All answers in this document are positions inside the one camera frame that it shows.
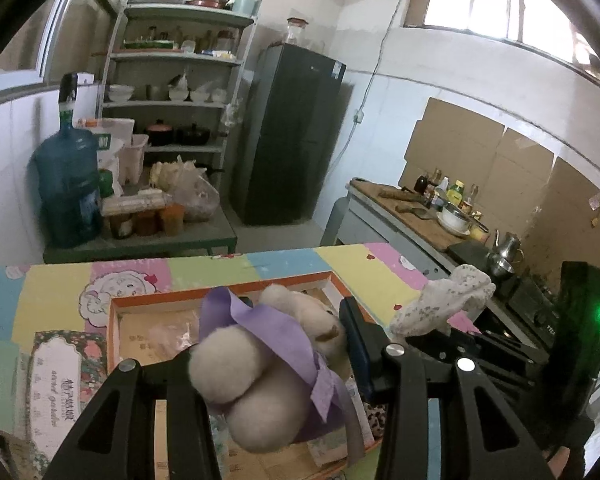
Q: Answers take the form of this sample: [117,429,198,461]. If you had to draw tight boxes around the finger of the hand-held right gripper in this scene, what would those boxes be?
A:
[405,331,552,397]

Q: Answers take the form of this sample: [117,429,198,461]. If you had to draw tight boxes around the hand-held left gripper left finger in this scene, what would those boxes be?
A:
[55,346,222,480]

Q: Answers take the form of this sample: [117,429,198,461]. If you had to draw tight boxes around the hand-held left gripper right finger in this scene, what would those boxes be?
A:
[339,297,554,480]

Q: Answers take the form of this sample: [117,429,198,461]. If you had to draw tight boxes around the orange cardboard box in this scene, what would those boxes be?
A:
[107,270,382,480]

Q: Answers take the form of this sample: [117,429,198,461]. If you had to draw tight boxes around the teddy bear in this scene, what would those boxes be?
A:
[187,284,367,467]

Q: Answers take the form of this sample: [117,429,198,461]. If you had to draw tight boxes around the white patterned cloth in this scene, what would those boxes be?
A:
[390,264,497,339]

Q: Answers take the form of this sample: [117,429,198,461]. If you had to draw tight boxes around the person's right forearm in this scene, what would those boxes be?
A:
[545,410,600,480]

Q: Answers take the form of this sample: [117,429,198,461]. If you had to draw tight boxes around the black gas stove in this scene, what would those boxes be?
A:
[447,240,562,347]

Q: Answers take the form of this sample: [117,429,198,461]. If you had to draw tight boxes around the clear tissue pack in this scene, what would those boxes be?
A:
[307,427,377,469]

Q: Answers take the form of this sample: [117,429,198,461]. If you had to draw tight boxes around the floral tissue box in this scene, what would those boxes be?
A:
[27,330,109,462]

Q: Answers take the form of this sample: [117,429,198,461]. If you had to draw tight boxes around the steel kettle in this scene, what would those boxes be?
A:
[490,230,525,262]

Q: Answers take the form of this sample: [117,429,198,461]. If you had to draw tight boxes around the grey kitchen counter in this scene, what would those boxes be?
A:
[322,177,483,272]

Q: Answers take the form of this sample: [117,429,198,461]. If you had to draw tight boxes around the wooden cutting board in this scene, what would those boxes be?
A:
[352,179,463,251]

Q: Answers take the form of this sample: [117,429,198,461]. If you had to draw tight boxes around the white ceramic bowl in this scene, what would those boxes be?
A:
[436,205,474,236]

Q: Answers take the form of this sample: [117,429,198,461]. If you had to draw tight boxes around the kitchen cleaver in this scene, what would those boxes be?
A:
[379,187,437,221]

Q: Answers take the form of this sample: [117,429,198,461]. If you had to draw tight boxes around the orange jar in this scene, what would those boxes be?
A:
[102,212,134,239]
[160,205,186,235]
[132,210,161,237]

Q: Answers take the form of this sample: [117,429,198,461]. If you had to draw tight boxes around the group of condiment bottles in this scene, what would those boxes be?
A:
[414,169,482,212]

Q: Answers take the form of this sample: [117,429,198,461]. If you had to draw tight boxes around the plastic bag of food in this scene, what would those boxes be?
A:
[150,156,221,222]

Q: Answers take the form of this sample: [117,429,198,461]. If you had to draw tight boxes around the black refrigerator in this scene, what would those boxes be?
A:
[229,42,347,227]

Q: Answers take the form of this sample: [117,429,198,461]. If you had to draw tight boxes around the blue water jug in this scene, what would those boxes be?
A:
[32,72,104,249]

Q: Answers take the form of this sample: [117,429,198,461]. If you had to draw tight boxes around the white plastic bucket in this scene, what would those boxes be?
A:
[122,134,150,186]

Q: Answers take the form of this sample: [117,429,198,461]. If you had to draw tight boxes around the black pot with red lid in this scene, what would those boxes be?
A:
[146,120,174,147]

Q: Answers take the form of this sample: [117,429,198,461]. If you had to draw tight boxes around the white sack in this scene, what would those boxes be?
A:
[75,117,136,197]

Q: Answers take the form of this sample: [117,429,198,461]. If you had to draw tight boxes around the glass jar with lid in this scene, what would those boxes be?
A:
[285,17,310,47]

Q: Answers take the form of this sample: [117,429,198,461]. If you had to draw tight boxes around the white metal shelf rack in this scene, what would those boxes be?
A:
[97,2,259,172]

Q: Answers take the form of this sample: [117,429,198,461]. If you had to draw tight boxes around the high barred window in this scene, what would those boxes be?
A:
[404,0,600,82]

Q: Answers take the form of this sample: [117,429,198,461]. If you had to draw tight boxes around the sliding window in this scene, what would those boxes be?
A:
[0,0,146,106]

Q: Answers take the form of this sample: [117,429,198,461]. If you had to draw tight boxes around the cardboard wall sheets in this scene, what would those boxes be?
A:
[399,97,600,272]

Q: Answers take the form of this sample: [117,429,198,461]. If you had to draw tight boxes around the wall cable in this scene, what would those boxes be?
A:
[330,0,417,172]

